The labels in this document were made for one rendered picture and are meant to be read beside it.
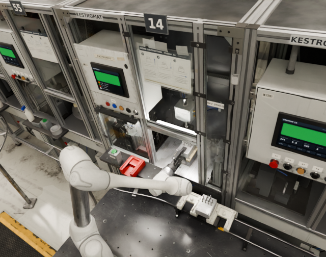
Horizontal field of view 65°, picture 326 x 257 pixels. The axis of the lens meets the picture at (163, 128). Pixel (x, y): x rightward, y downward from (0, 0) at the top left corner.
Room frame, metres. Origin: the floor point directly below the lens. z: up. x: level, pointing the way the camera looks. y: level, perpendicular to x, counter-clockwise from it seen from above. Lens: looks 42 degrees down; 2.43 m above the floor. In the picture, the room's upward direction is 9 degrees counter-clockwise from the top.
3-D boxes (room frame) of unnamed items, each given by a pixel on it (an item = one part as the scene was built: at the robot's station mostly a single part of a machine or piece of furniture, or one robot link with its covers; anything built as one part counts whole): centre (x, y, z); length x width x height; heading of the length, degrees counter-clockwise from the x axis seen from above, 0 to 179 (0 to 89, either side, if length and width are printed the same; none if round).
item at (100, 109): (1.41, 0.31, 1.37); 0.36 x 0.04 x 0.04; 53
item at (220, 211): (0.89, -0.20, 0.84); 0.36 x 0.14 x 0.10; 53
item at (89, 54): (1.52, 0.22, 1.60); 0.42 x 0.29 x 0.46; 53
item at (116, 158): (1.40, 0.39, 0.97); 0.08 x 0.08 x 0.12; 53
